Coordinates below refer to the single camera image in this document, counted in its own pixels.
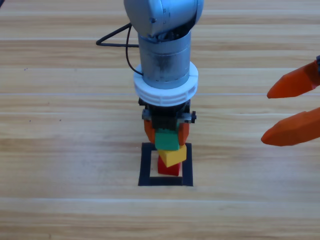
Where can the green wooden block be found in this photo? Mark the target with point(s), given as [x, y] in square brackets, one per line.
[166, 141]

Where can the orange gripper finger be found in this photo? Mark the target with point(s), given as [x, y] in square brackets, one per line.
[184, 132]
[150, 131]
[292, 85]
[290, 131]

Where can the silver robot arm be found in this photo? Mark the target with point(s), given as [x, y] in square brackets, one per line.
[162, 55]

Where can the yellow wooden block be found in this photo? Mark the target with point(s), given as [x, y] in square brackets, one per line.
[175, 157]

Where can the red wooden block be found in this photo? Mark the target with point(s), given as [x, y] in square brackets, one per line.
[170, 171]

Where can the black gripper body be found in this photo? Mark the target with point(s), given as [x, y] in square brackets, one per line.
[318, 63]
[165, 115]

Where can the black tape square outline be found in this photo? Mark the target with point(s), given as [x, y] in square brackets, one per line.
[145, 170]

